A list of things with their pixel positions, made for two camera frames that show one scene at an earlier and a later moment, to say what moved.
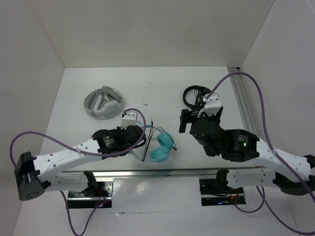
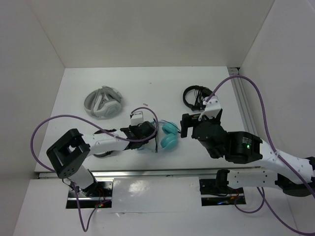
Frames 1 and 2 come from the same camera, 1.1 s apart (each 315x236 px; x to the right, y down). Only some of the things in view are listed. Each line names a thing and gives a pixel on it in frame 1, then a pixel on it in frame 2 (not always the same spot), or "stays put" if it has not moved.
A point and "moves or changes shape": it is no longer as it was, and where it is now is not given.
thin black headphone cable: [152, 130] moves or changes shape
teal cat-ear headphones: [161, 153] -> [170, 130]
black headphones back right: [200, 93] stays put
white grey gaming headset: [104, 102] stays put
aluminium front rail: [66, 174] stays put
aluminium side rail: [238, 84] stays put
